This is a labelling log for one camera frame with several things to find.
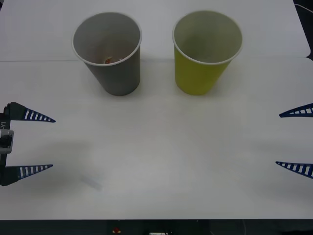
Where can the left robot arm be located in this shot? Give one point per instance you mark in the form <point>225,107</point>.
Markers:
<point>6,142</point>

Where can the red round button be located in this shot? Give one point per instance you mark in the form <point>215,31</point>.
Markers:
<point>116,230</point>

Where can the grey plastic waste bin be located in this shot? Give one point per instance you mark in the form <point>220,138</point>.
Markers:
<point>117,76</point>

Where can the can with red print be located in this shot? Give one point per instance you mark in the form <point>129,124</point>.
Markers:
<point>108,60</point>

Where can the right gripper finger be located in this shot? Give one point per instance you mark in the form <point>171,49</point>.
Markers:
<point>308,115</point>
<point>309,174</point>

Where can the yellow-green plastic waste bin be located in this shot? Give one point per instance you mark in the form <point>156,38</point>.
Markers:
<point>195,76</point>

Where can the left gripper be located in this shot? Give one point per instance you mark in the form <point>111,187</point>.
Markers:
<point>4,122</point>

